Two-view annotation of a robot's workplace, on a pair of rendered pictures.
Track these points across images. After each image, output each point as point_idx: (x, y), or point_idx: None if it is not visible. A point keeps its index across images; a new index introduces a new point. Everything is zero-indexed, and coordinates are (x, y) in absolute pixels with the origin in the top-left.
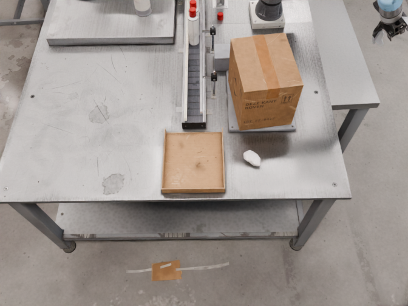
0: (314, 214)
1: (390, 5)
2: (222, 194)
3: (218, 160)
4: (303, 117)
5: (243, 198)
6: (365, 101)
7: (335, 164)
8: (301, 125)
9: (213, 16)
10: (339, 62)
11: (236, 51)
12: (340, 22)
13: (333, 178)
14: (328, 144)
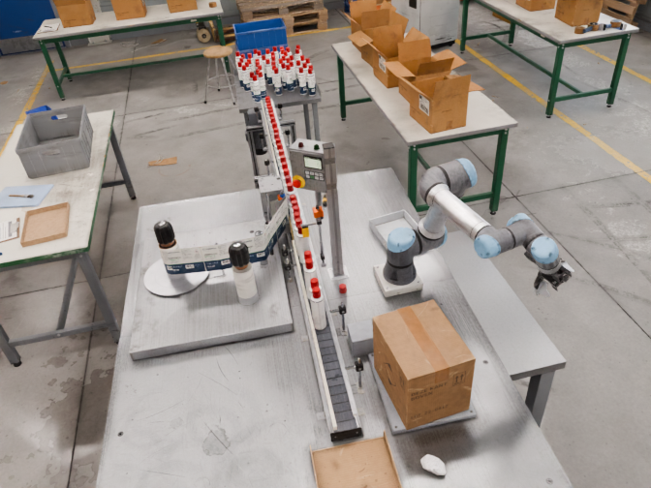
0: None
1: (547, 258)
2: None
3: (390, 476)
4: (480, 397)
5: None
6: (547, 363)
7: (541, 452)
8: (481, 409)
9: (333, 289)
10: (501, 320)
11: (384, 331)
12: (486, 272)
13: (543, 472)
14: (522, 427)
